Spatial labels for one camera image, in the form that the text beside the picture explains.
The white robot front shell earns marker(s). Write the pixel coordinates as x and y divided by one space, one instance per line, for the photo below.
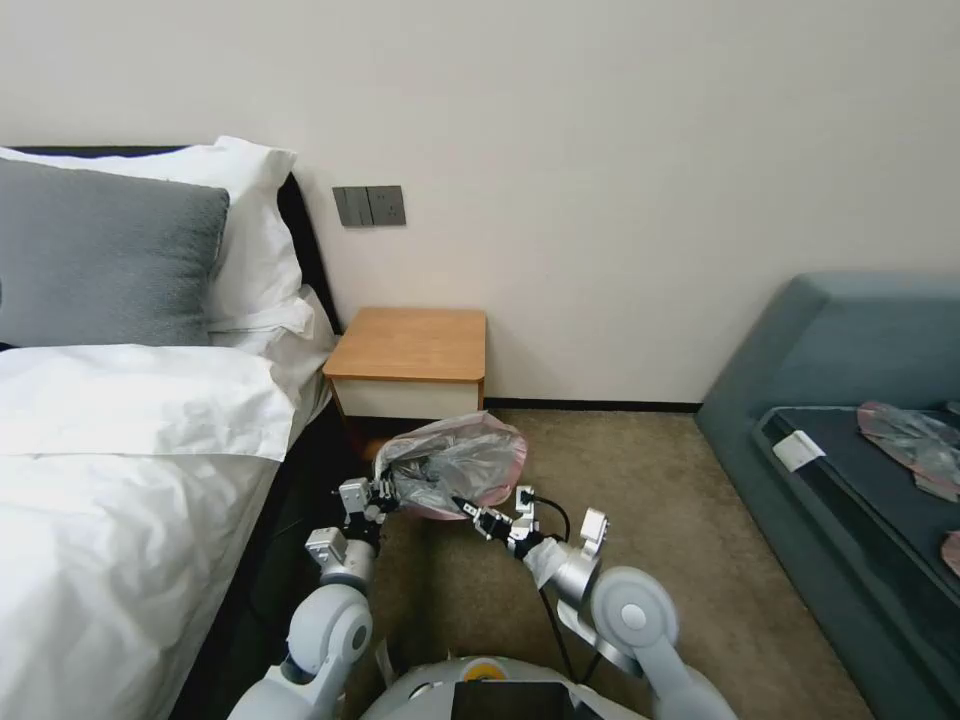
502 690

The black headboard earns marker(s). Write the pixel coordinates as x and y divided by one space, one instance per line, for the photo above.
304 240

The dark bed base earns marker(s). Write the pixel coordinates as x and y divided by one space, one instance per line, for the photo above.
255 570

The folded pink garbage bag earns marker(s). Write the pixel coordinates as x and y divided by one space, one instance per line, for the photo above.
952 553

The flat white pillow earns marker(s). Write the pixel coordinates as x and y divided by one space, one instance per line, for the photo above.
292 345

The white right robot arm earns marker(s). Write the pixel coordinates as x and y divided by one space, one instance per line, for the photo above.
637 615

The white duvet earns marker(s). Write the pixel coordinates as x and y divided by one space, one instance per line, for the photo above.
127 510

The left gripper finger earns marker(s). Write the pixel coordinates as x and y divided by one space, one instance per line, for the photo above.
390 487
377 491

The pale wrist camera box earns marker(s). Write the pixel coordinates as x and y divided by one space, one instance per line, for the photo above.
525 504
353 499

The large white pillow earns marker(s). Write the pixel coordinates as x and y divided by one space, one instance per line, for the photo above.
251 240

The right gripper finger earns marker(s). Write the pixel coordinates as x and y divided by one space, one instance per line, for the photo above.
484 527
469 509

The grey wall switch panel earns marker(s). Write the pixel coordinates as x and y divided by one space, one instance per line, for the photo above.
370 205

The blue-grey sofa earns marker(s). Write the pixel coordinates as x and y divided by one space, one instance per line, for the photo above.
832 352

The dark sofa seat cushion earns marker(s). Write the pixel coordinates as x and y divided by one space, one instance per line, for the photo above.
862 510

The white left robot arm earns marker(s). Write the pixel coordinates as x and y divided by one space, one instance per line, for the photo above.
330 630

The crumpled garbage bag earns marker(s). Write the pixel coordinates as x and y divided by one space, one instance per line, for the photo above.
911 442

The grey pillow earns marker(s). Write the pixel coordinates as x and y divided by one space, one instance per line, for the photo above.
105 255

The translucent grey garbage bag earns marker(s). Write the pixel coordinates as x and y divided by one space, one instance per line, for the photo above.
442 465

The wooden nightstand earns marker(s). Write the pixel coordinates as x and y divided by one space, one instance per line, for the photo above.
409 352

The pink trash can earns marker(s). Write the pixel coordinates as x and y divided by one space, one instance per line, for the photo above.
514 472

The black baseboard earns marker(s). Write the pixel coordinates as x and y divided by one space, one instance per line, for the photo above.
592 404

